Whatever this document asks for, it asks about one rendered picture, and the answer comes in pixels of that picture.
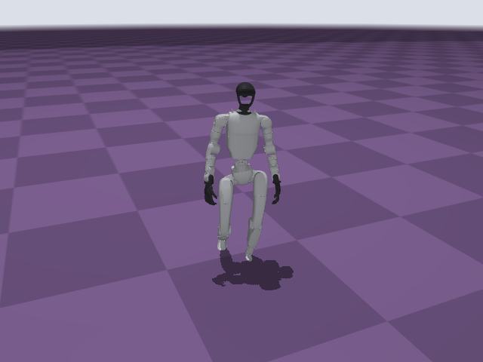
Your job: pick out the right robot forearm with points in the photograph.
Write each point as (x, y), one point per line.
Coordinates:
(210, 163)

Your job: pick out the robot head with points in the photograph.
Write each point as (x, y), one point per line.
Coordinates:
(245, 89)

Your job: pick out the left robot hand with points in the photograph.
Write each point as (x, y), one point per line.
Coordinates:
(277, 188)

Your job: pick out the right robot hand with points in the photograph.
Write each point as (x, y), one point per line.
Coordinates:
(209, 190)

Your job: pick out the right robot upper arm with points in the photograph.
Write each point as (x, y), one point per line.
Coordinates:
(220, 121)

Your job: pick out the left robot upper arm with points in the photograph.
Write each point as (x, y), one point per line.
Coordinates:
(266, 124)

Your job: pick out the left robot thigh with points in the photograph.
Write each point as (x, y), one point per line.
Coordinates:
(260, 187)

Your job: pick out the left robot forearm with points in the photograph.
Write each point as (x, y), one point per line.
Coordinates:
(273, 164)

